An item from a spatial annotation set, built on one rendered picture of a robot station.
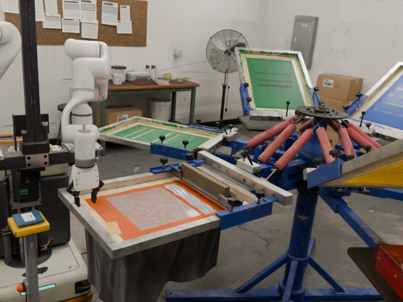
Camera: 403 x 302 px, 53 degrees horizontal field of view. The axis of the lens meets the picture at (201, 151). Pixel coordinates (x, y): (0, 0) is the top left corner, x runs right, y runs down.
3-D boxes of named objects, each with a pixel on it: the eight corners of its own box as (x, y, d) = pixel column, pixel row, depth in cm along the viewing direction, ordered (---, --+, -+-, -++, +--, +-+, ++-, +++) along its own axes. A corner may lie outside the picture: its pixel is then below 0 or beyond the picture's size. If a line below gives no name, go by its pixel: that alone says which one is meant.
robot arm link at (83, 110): (69, 111, 198) (69, 78, 193) (98, 112, 202) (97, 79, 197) (69, 116, 189) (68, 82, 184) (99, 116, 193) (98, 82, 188)
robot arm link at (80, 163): (93, 152, 161) (93, 159, 162) (71, 155, 156) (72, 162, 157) (101, 157, 156) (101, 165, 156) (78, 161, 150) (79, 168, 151)
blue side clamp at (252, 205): (220, 230, 169) (222, 215, 167) (213, 225, 173) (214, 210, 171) (271, 214, 187) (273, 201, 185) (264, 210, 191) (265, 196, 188)
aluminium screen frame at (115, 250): (112, 259, 142) (112, 250, 140) (57, 196, 185) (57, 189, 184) (270, 211, 187) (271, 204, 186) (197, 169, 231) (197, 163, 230)
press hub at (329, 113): (292, 326, 252) (330, 114, 210) (249, 292, 281) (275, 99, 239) (331, 304, 274) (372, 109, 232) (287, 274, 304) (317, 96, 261)
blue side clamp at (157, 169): (153, 183, 211) (154, 171, 209) (149, 180, 215) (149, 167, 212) (200, 174, 228) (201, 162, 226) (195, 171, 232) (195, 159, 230)
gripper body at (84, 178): (93, 156, 162) (94, 182, 165) (68, 160, 156) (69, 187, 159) (101, 162, 156) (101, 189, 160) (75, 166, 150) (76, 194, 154)
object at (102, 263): (124, 337, 165) (126, 244, 152) (83, 278, 199) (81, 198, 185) (131, 334, 167) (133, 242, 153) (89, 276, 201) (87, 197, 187)
